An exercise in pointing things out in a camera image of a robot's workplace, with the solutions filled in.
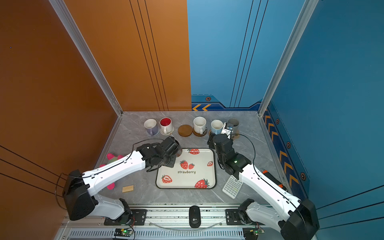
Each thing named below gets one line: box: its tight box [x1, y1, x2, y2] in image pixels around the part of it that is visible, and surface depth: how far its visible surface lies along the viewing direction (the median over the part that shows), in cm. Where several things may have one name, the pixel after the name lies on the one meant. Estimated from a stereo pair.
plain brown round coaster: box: [177, 124, 193, 137], surface depth 110 cm
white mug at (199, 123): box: [193, 116, 207, 135], surface depth 102 cm
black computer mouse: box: [188, 205, 201, 229], surface depth 74 cm
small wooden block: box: [122, 184, 134, 193], surface depth 83 cm
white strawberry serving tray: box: [155, 148, 217, 189], surface depth 89 cm
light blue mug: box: [210, 119, 224, 135], surface depth 101 cm
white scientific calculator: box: [222, 175, 244, 200], surface depth 83 cm
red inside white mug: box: [159, 117, 173, 134], surface depth 105 cm
